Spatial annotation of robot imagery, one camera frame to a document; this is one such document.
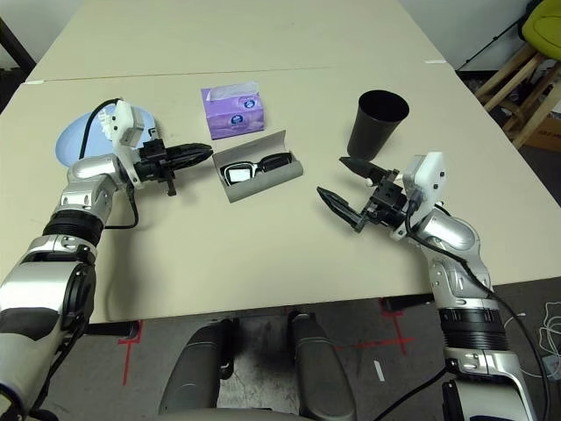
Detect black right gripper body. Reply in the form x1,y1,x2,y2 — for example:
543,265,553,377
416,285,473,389
357,168,415,230

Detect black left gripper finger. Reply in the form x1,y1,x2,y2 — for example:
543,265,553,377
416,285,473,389
164,142,213,159
168,151,215,171

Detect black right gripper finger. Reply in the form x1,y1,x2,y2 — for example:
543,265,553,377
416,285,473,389
316,186,367,232
338,156,387,181

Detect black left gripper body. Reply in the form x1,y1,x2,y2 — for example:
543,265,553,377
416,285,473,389
133,139,179,198

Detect white tissue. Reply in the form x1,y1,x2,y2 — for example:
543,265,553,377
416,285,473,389
98,109,116,137

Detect grey glasses case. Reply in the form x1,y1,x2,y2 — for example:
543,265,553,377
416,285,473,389
211,130,304,203

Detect black sunglasses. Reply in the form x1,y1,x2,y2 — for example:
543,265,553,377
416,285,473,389
218,151,294,188

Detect blue plastic plate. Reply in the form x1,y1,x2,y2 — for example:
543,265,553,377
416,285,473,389
55,107,159,168

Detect black plastic cup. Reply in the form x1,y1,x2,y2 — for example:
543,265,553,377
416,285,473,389
345,89,410,161

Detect purple tissue box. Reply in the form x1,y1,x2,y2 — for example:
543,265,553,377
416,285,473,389
200,82,267,141

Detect black table foot bar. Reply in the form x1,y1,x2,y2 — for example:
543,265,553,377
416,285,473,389
85,322,139,339
380,294,433,312

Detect red floor tape cross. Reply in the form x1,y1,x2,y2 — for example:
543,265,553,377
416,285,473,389
352,318,415,356

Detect grey robot right leg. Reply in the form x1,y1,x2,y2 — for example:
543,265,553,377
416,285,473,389
287,311,357,421

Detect grey robot leg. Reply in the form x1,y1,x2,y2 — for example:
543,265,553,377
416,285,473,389
158,318,236,421
287,311,357,421

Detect cardboard box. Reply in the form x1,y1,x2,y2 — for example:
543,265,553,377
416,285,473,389
523,113,561,153

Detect wooden stool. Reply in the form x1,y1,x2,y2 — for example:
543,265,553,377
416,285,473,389
472,46,561,150

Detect black stand rod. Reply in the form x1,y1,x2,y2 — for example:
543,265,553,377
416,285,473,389
455,19,534,74

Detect long red floor tape corner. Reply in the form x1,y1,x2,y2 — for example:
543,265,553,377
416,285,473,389
117,319,145,387

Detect grey robot left leg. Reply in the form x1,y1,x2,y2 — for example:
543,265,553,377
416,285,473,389
158,318,236,421

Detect grey robot torso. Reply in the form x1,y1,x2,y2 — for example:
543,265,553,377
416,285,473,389
205,410,308,421

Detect yellow-green seat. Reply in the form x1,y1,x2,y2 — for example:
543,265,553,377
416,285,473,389
521,0,561,65

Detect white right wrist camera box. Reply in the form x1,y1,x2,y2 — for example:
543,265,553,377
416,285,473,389
392,152,448,240

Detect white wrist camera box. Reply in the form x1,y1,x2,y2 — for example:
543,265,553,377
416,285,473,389
110,99,148,189
392,152,448,240

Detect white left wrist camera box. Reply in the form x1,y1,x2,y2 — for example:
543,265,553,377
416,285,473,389
110,99,148,189

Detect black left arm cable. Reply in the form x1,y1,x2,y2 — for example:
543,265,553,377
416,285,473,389
81,98,139,232

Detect side table with black frame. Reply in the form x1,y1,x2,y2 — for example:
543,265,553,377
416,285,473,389
0,17,36,71

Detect white cable with adapter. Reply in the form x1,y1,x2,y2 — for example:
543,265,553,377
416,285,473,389
503,302,561,378

